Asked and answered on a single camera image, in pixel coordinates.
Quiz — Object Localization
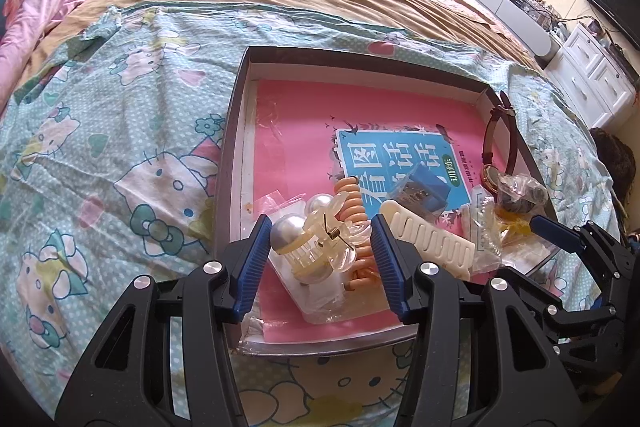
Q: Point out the pink quilt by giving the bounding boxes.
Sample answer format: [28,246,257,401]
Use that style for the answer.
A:
[0,0,147,108]

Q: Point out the bagged yellow bracelets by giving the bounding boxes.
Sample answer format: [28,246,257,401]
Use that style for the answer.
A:
[492,202,535,239]

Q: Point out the pink book with blue label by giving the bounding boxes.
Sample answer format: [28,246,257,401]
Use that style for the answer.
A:
[244,78,532,344]

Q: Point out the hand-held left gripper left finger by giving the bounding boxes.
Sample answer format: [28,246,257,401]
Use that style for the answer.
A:
[52,214,273,427]

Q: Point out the cartoon cat printed bedsheet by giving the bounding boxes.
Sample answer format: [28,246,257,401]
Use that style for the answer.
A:
[0,1,624,424]

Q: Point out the wristwatch with maroon strap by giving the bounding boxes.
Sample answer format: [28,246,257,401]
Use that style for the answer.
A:
[481,91,519,196]

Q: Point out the shallow dark cardboard box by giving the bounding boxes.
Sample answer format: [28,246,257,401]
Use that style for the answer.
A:
[212,46,569,358]

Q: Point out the grey bagged jewelry packet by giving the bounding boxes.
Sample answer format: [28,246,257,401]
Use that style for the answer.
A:
[495,172,549,216]

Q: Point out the white drawer cabinet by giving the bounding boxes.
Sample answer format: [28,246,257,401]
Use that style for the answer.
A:
[544,23,640,131]

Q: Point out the cream pink-dotted hair claw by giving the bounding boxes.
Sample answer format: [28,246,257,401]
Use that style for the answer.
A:
[378,199,477,279]

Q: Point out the blue box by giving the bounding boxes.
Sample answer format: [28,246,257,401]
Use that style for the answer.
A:
[386,163,452,216]

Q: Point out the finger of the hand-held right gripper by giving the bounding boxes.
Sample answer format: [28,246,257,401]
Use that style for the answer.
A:
[494,266,564,319]
[531,214,627,289]

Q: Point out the pearl ball hair claw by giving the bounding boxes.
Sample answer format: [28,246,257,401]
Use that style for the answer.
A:
[267,193,372,286]

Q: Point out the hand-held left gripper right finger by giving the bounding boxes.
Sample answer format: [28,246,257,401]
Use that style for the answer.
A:
[370,213,586,427]

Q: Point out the dark brown fuzzy object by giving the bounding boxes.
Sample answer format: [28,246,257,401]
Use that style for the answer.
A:
[590,127,637,208]

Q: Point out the orange spiral hair clip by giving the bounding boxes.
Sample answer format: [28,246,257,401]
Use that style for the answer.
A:
[331,174,382,294]

